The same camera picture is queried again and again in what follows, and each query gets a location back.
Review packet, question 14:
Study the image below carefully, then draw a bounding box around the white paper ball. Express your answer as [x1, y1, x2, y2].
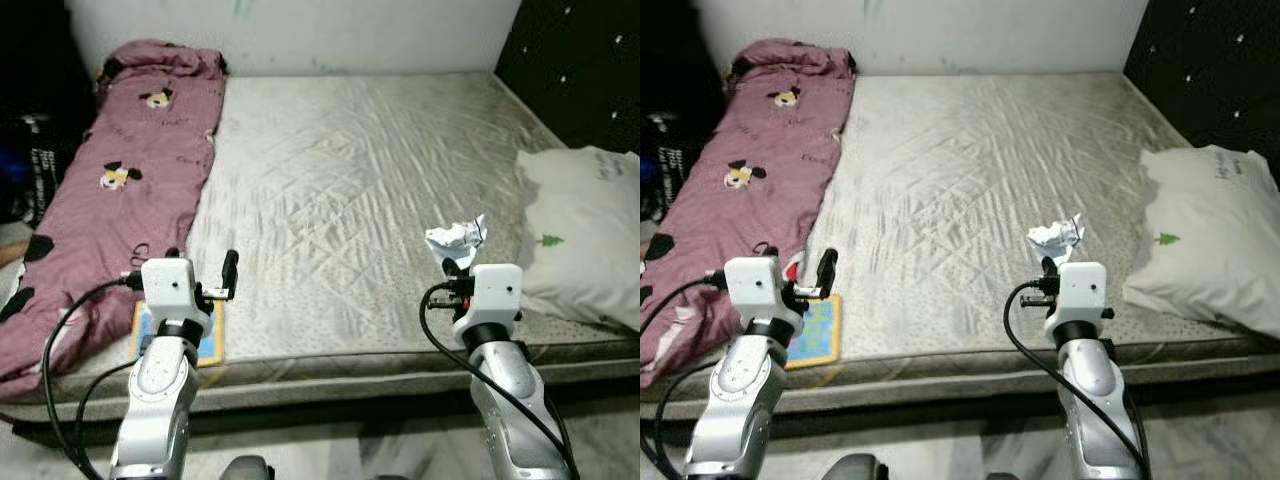
[424, 214, 490, 273]
[1026, 212, 1087, 269]

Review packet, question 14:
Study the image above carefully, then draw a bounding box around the yellow blue picture book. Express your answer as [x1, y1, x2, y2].
[785, 294, 844, 371]
[130, 298, 227, 369]

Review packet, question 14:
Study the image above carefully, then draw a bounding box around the purple cartoon print blanket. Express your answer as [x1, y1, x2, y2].
[640, 38, 859, 391]
[0, 40, 229, 401]

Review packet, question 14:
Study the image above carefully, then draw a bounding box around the white quilted mattress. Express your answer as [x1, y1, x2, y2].
[0, 72, 641, 421]
[640, 70, 1280, 421]

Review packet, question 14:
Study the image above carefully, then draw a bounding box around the black bag with white print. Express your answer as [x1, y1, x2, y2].
[18, 112, 79, 229]
[652, 112, 703, 226]

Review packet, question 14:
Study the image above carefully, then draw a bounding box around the white pillow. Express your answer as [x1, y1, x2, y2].
[514, 146, 641, 331]
[1122, 144, 1280, 339]

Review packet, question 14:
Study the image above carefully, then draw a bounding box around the grey left robot leg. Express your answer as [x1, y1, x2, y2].
[822, 453, 886, 480]
[218, 455, 276, 480]

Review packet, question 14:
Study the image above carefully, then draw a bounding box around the dark tufted headboard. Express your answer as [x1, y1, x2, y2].
[1122, 0, 1280, 191]
[494, 0, 641, 166]

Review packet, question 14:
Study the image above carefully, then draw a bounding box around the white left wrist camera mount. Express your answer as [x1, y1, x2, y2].
[140, 257, 213, 326]
[723, 256, 798, 326]

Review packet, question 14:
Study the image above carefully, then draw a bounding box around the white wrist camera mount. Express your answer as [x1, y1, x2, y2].
[140, 257, 213, 326]
[466, 264, 524, 329]
[723, 256, 798, 326]
[1053, 262, 1109, 326]

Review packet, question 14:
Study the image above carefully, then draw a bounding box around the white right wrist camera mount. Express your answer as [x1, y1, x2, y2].
[466, 264, 524, 329]
[1053, 262, 1109, 326]

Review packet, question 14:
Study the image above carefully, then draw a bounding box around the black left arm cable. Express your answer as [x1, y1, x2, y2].
[40, 270, 147, 480]
[640, 268, 729, 480]

